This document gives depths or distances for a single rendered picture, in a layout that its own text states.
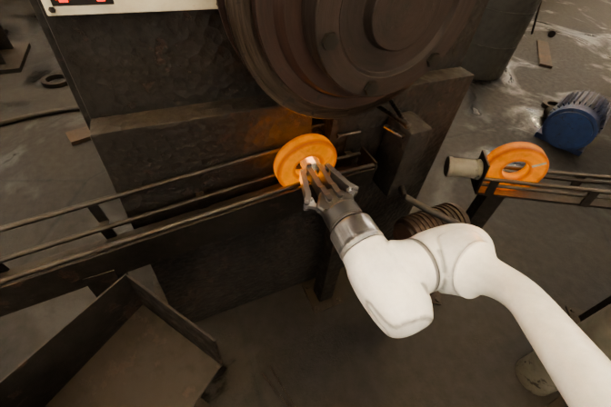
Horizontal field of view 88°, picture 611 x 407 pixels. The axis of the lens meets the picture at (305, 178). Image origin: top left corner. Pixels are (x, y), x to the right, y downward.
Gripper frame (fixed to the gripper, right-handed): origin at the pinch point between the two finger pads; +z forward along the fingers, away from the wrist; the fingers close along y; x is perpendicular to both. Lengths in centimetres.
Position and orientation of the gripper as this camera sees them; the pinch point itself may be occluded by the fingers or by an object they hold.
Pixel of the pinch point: (306, 158)
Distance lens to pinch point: 74.6
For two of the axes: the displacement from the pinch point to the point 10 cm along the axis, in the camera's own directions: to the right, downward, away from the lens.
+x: 1.0, -6.9, -7.1
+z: -4.0, -6.8, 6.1
